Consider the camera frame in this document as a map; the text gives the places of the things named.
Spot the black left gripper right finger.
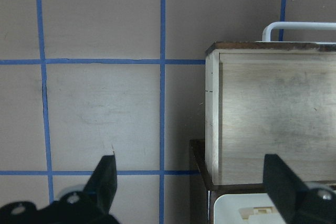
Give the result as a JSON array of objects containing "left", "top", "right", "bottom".
[{"left": 263, "top": 154, "right": 335, "bottom": 223}]

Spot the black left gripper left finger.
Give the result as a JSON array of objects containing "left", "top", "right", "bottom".
[{"left": 83, "top": 155, "right": 117, "bottom": 214}]

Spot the wooden drawer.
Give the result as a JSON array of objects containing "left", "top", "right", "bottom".
[{"left": 205, "top": 42, "right": 335, "bottom": 185}]

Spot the dark brown cabinet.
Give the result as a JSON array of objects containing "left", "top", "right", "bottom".
[{"left": 189, "top": 138, "right": 336, "bottom": 222}]

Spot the white drawer handle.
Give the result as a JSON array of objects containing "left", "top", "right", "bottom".
[{"left": 261, "top": 22, "right": 335, "bottom": 42}]

